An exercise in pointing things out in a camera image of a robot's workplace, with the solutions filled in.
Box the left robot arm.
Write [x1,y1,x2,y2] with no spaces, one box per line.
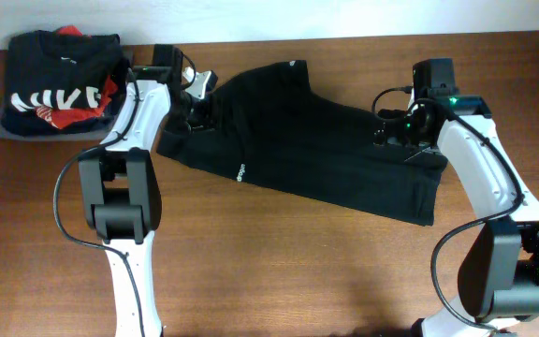
[78,44,215,337]

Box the black Nike folded shirt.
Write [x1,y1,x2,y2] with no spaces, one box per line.
[5,30,123,112]

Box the black t-shirt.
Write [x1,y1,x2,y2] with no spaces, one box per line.
[157,60,447,226]

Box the red folded shirt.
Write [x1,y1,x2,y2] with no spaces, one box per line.
[34,31,122,129]

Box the grey folded shirt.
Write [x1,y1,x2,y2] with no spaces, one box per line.
[0,50,135,142]

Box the navy folded shirt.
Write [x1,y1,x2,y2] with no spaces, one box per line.
[0,58,132,138]

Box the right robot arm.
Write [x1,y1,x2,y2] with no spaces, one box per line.
[375,58,539,337]

